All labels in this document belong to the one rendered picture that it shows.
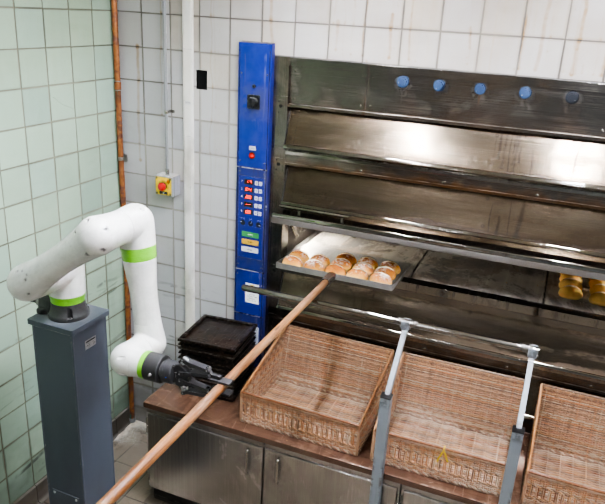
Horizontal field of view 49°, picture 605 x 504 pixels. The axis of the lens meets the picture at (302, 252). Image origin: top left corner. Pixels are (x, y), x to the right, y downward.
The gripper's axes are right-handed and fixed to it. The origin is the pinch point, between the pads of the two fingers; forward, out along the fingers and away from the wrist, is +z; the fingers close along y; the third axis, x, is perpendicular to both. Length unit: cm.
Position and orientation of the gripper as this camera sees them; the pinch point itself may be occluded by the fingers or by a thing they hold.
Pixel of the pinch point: (221, 385)
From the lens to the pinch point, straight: 210.7
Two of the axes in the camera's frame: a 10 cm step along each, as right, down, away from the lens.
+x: -3.7, 3.0, -8.8
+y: -0.6, 9.3, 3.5
